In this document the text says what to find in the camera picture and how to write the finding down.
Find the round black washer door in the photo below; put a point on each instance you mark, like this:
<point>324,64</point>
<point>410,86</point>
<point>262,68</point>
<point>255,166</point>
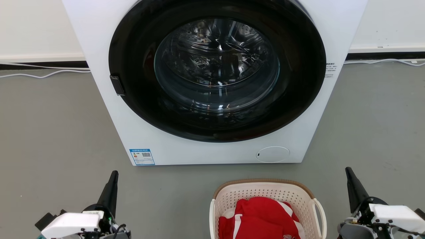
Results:
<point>215,66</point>

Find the red and white garment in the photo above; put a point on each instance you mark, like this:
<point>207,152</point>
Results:
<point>259,215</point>

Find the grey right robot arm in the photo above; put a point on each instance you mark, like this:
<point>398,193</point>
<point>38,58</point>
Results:
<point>352,231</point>

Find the white front-load washing machine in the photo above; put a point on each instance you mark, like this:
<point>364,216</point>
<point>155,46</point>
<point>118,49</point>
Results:
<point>99,39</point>

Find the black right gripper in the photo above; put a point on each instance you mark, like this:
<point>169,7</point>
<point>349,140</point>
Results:
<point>368,209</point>

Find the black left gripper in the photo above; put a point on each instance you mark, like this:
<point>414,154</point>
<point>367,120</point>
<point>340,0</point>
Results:
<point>107,220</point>

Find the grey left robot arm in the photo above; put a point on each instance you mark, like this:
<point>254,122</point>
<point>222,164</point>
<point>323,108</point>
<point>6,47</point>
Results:
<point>116,235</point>

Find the blue energy label sticker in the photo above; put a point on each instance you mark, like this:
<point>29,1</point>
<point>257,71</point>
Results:
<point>142,157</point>

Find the round white filter cover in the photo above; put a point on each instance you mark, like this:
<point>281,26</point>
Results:
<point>273,154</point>

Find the small printed warning label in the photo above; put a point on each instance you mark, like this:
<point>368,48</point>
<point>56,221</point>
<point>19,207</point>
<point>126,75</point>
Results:
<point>330,69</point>

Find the cream plastic laundry basket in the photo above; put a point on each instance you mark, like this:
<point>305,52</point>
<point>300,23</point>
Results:
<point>265,188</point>

